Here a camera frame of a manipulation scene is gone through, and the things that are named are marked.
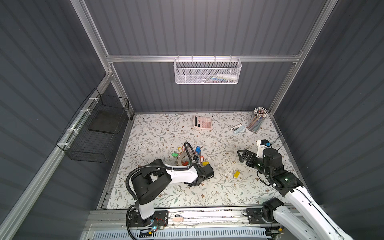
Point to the floral table mat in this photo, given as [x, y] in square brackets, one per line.
[156, 136]

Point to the pink calculator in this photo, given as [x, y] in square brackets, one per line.
[204, 123]

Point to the white wire mesh basket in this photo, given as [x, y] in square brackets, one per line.
[203, 71]

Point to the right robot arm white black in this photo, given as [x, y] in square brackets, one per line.
[317, 225]

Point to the cup of pencils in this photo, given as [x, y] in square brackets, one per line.
[259, 115]

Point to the black wire basket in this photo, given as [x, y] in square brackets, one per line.
[97, 129]

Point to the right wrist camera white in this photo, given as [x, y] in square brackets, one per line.
[262, 144]

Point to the white blue stapler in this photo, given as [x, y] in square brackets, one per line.
[238, 128]

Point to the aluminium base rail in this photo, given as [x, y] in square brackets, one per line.
[180, 218]

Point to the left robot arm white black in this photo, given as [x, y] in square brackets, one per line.
[145, 183]

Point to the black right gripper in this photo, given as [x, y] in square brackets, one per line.
[251, 155]

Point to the white bottle in basket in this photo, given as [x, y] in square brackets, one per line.
[228, 77]

